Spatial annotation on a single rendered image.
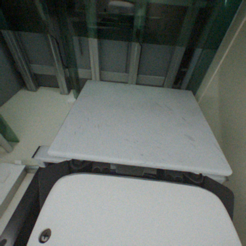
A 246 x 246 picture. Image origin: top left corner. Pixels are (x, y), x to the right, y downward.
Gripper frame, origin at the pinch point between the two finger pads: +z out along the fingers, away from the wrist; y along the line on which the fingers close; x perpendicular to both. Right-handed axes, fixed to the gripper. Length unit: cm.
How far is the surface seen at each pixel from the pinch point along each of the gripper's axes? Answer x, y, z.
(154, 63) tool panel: -16, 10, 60
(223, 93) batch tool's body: -1.7, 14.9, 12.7
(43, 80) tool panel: -31, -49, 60
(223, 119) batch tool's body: -4.5, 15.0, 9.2
